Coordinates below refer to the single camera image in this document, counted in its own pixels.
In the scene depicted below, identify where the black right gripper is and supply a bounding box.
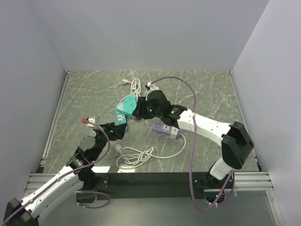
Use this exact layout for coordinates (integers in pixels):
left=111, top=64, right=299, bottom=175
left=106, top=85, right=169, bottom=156
left=132, top=97, right=163, bottom=120

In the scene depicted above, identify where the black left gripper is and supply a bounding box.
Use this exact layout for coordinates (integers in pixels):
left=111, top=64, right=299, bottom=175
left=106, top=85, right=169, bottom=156
left=92, top=122, right=127, bottom=160

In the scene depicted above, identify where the teal triangular power strip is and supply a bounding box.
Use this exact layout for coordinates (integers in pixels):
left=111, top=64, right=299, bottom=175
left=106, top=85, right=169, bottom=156
left=116, top=95, right=137, bottom=117

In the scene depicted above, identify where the purple power strip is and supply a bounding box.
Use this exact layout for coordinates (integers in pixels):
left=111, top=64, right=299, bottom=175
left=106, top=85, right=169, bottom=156
left=151, top=121, right=173, bottom=137

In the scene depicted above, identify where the white square charger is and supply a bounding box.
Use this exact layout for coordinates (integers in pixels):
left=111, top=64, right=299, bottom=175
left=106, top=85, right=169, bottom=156
left=170, top=127, right=181, bottom=139

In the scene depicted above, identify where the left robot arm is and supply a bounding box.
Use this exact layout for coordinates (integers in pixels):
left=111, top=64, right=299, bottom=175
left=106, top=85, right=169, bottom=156
left=2, top=118, right=127, bottom=226

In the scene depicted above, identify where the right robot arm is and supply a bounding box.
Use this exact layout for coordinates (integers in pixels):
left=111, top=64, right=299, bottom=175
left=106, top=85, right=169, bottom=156
left=132, top=90, right=254, bottom=188

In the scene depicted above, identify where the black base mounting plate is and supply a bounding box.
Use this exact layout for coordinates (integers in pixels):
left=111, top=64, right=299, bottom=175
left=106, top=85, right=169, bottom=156
left=82, top=172, right=228, bottom=199

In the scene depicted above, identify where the white coiled cable with plug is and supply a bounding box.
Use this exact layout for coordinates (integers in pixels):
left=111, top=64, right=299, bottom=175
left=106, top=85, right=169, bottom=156
left=120, top=78, right=142, bottom=98

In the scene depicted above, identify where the white coiled teal strip cable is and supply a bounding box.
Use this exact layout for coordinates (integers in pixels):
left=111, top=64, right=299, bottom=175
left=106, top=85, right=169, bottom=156
left=115, top=144, right=155, bottom=170

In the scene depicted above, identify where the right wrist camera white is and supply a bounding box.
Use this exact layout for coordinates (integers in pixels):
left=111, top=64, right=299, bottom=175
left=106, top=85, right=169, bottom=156
left=145, top=82, right=160, bottom=94

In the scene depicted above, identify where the white purple strip cable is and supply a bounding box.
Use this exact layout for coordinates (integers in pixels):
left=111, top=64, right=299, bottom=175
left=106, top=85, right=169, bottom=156
left=150, top=134, right=188, bottom=159

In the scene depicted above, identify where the aluminium left edge rail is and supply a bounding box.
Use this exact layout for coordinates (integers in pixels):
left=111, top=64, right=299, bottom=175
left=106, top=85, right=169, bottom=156
left=39, top=70, right=71, bottom=167

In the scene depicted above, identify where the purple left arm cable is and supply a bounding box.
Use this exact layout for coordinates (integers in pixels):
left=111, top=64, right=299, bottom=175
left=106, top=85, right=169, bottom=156
left=2, top=121, right=111, bottom=224

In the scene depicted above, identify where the aluminium front rail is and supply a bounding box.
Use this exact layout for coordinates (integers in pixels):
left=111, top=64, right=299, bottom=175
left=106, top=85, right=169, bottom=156
left=36, top=172, right=272, bottom=222

